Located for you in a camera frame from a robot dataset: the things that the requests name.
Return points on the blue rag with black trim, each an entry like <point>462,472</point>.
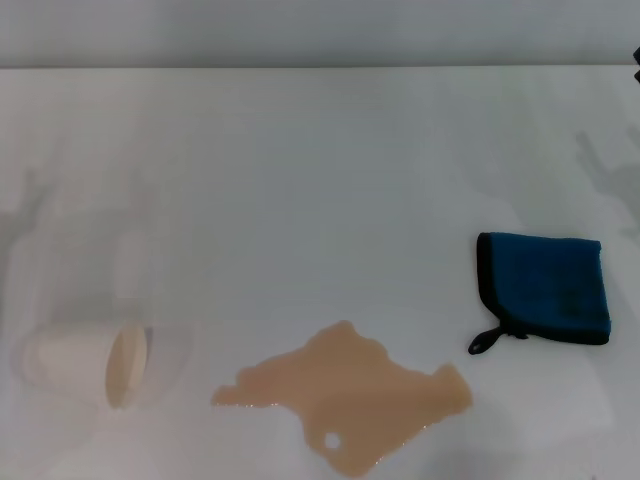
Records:
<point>540,280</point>

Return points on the white paper cup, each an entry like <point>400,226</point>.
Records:
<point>70,362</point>

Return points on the brown liquid spill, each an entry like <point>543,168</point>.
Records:
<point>350,390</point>

